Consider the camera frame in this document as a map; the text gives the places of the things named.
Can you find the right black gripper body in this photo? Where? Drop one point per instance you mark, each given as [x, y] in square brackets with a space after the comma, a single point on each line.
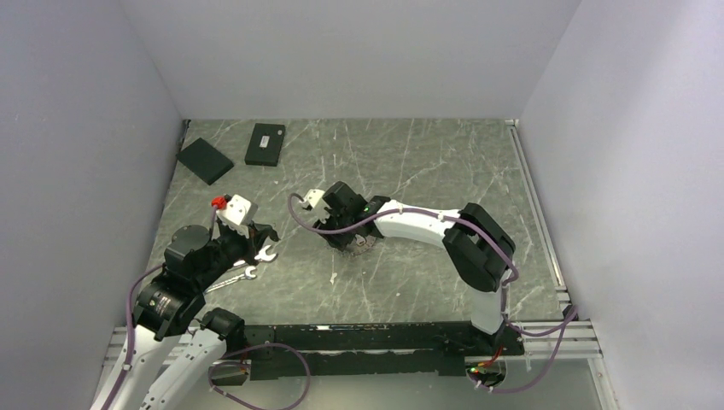
[329, 221]

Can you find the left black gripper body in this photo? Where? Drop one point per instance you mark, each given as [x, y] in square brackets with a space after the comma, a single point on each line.
[230, 246]

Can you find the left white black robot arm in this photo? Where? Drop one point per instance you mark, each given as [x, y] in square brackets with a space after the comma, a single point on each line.
[158, 315]

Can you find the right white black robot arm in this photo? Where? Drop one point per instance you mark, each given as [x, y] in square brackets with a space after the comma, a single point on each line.
[478, 247]

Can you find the large chrome combination wrench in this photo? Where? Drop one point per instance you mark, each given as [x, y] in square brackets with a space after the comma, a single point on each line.
[265, 255]

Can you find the small chrome combination wrench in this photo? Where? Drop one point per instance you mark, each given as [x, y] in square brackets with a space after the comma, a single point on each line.
[247, 274]

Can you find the black perforated box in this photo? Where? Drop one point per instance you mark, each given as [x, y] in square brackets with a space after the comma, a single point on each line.
[205, 161]

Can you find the black flat box with label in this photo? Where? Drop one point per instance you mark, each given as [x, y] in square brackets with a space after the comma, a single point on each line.
[265, 145]

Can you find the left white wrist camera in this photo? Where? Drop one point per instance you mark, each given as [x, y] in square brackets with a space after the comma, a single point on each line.
[235, 212]

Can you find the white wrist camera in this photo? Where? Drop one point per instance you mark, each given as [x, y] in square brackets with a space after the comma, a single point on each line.
[314, 200]
[235, 212]

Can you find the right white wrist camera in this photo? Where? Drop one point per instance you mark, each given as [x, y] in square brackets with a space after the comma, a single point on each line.
[314, 200]

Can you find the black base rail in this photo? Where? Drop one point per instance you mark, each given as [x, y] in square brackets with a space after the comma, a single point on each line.
[443, 348]

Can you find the aluminium frame rail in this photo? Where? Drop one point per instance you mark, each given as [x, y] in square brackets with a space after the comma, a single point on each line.
[564, 301]

